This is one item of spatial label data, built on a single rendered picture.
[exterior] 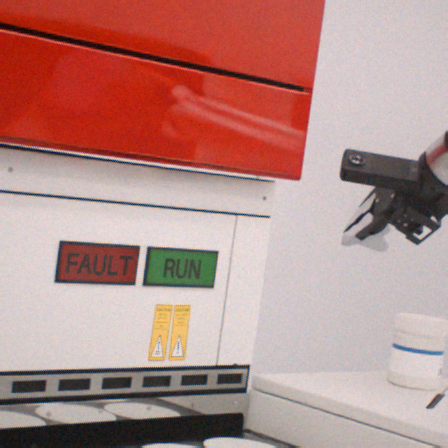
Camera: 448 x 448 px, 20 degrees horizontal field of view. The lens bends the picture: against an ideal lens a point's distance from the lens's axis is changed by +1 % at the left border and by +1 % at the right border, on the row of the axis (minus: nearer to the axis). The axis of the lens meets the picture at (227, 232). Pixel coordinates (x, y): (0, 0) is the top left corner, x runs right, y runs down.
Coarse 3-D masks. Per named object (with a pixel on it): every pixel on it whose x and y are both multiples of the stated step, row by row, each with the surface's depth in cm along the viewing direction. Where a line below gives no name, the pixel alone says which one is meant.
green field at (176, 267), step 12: (156, 252) 150; (168, 252) 151; (180, 252) 153; (192, 252) 154; (156, 264) 150; (168, 264) 151; (180, 264) 153; (192, 264) 154; (204, 264) 156; (156, 276) 150; (168, 276) 152; (180, 276) 153; (192, 276) 154; (204, 276) 156
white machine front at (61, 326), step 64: (0, 192) 134; (64, 192) 140; (128, 192) 146; (192, 192) 153; (256, 192) 161; (0, 256) 135; (256, 256) 162; (0, 320) 136; (64, 320) 142; (128, 320) 149; (192, 320) 156; (256, 320) 164
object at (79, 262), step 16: (64, 256) 140; (80, 256) 142; (96, 256) 144; (112, 256) 145; (128, 256) 147; (64, 272) 141; (80, 272) 142; (96, 272) 144; (112, 272) 146; (128, 272) 147
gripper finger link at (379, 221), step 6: (390, 210) 178; (378, 216) 178; (384, 216) 177; (372, 222) 179; (378, 222) 178; (384, 222) 178; (366, 228) 180; (372, 228) 179; (378, 228) 178; (360, 234) 181; (366, 234) 180; (372, 234) 180
